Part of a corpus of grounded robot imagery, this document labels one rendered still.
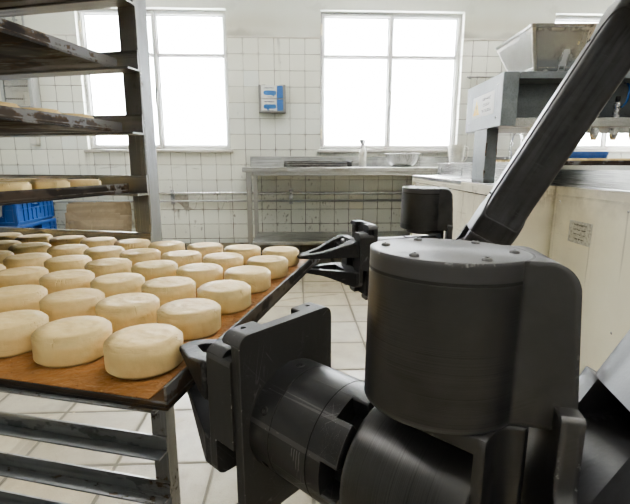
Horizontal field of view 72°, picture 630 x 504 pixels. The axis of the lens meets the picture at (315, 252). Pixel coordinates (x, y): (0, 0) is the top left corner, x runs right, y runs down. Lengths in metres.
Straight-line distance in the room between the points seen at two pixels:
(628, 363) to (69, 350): 0.30
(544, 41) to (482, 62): 3.33
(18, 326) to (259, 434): 0.21
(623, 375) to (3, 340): 0.36
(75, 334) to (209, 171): 4.28
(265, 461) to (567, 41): 1.57
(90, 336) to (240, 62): 4.37
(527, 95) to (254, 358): 1.50
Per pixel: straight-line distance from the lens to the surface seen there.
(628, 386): 0.20
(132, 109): 0.74
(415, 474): 0.18
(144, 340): 0.31
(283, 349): 0.23
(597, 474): 0.20
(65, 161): 5.05
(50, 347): 0.34
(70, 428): 0.98
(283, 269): 0.52
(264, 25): 4.69
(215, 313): 0.35
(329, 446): 0.19
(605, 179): 1.40
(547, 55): 1.66
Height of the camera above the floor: 0.90
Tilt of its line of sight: 11 degrees down
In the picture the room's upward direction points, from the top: straight up
